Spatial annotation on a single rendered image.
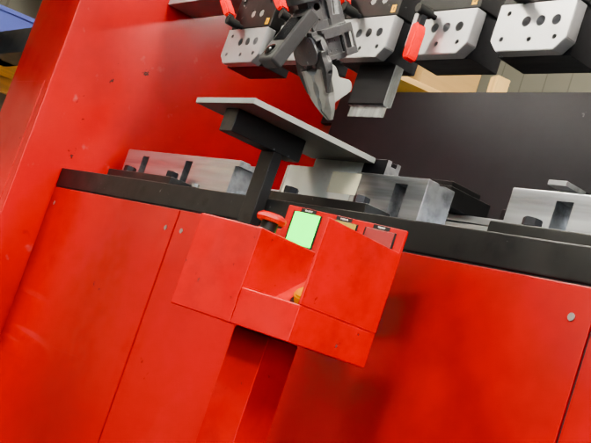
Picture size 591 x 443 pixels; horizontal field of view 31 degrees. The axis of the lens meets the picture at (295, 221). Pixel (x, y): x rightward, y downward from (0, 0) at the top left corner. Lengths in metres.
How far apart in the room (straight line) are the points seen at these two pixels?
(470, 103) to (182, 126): 0.71
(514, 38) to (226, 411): 0.71
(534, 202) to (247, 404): 0.50
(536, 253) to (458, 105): 1.24
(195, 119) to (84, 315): 0.71
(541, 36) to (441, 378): 0.54
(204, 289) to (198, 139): 1.40
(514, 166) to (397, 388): 1.00
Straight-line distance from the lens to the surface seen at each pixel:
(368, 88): 1.90
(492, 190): 2.33
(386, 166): 1.77
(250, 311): 1.25
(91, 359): 2.09
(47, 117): 2.50
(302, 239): 1.42
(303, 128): 1.70
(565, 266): 1.27
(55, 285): 2.34
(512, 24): 1.65
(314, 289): 1.22
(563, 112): 2.28
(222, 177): 2.13
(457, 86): 4.87
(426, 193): 1.66
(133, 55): 2.59
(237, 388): 1.30
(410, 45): 1.74
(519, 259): 1.31
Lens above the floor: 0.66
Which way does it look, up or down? 6 degrees up
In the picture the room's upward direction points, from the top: 19 degrees clockwise
